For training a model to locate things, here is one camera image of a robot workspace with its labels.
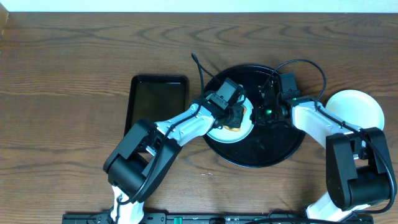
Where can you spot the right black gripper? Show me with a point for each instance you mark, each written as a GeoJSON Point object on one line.
{"type": "Point", "coordinates": [259, 115]}

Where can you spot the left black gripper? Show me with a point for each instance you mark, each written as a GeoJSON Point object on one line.
{"type": "Point", "coordinates": [236, 115]}

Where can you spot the orange green scrub sponge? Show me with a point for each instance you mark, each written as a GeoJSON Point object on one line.
{"type": "Point", "coordinates": [234, 118]}

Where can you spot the light blue plate top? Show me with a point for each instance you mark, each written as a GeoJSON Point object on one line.
{"type": "Point", "coordinates": [227, 135]}

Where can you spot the light blue plate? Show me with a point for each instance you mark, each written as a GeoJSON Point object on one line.
{"type": "Point", "coordinates": [357, 108]}
{"type": "Point", "coordinates": [227, 135]}

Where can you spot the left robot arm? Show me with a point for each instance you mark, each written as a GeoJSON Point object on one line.
{"type": "Point", "coordinates": [145, 154]}

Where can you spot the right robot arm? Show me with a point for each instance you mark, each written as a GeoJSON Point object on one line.
{"type": "Point", "coordinates": [360, 178]}

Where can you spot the black round tray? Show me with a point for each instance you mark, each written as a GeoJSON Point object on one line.
{"type": "Point", "coordinates": [265, 145]}

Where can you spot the black rectangular tray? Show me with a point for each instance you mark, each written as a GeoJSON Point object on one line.
{"type": "Point", "coordinates": [156, 97]}

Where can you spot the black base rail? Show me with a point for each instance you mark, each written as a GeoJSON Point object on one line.
{"type": "Point", "coordinates": [162, 218]}

